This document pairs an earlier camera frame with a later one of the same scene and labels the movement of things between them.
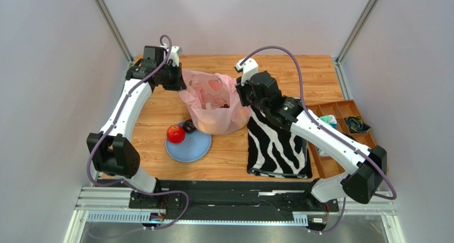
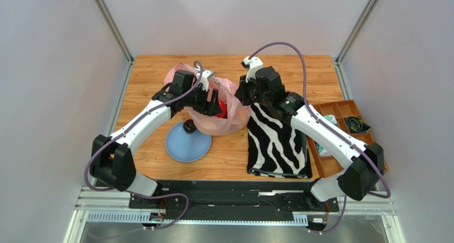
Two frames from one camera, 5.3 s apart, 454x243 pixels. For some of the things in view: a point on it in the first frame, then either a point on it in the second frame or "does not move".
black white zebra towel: (273, 151) does not move
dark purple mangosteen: (189, 126) does not move
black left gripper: (179, 84) to (205, 107)
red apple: (176, 134) to (224, 113)
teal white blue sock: (332, 120) does not move
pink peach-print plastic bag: (215, 102) does not move
